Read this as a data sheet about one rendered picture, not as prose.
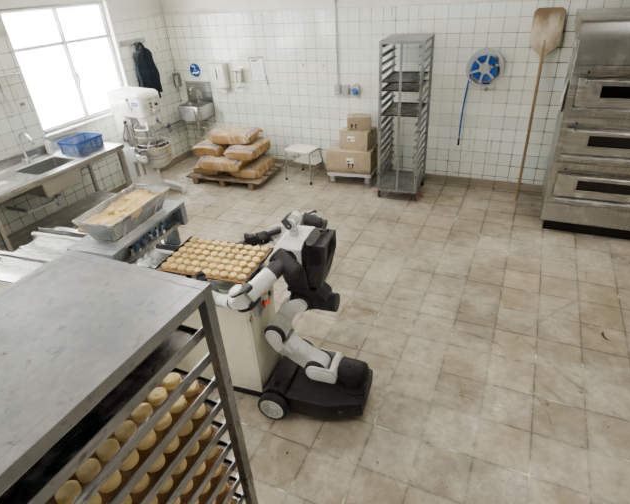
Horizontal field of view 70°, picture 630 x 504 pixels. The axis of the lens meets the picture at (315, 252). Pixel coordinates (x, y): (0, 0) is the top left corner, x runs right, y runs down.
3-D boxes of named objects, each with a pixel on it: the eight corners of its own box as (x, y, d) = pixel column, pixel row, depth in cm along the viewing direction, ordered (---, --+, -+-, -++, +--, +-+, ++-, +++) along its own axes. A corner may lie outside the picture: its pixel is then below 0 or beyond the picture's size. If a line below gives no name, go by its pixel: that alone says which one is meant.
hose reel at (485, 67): (493, 145, 555) (507, 47, 498) (491, 149, 542) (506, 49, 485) (458, 142, 570) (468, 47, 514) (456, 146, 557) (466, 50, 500)
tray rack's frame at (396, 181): (388, 177, 620) (391, 33, 528) (425, 180, 602) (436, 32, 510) (375, 196, 569) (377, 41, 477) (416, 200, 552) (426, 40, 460)
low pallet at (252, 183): (187, 183, 656) (185, 175, 650) (217, 163, 718) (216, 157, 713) (260, 191, 614) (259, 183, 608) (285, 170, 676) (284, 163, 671)
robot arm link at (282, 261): (280, 285, 232) (298, 267, 236) (281, 281, 223) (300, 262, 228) (264, 270, 233) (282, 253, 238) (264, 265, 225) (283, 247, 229)
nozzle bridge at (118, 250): (84, 296, 278) (65, 248, 260) (155, 239, 336) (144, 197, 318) (128, 304, 268) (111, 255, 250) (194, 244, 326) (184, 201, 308)
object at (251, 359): (176, 380, 327) (144, 278, 281) (201, 348, 354) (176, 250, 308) (264, 402, 305) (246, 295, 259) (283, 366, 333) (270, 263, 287)
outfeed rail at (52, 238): (33, 240, 346) (30, 232, 343) (36, 238, 349) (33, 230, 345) (273, 275, 285) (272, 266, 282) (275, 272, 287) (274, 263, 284)
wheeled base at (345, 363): (377, 373, 318) (377, 337, 301) (358, 434, 277) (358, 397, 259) (292, 356, 338) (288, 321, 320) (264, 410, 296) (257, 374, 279)
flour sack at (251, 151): (251, 163, 600) (250, 150, 591) (224, 161, 613) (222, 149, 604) (273, 145, 657) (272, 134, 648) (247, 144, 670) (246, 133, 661)
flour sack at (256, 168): (256, 181, 615) (254, 171, 607) (229, 179, 629) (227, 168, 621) (277, 163, 672) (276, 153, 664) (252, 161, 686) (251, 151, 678)
